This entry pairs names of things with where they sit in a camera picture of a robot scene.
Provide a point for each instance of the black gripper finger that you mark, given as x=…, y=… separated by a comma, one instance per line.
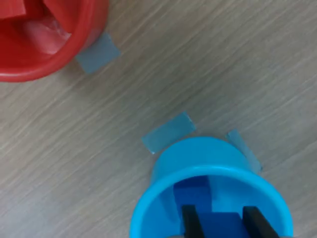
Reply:
x=257, y=223
x=192, y=220

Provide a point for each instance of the blue cube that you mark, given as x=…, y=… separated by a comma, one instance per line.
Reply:
x=220, y=226
x=192, y=193

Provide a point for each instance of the red cube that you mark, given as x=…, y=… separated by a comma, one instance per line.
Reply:
x=60, y=12
x=12, y=8

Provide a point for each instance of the blue plastic cup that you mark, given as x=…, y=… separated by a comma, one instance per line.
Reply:
x=193, y=156

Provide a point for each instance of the blue tape piece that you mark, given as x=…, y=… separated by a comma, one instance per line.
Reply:
x=244, y=150
x=169, y=132
x=97, y=53

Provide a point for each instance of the red plastic cup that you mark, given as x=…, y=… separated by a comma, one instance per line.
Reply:
x=29, y=69

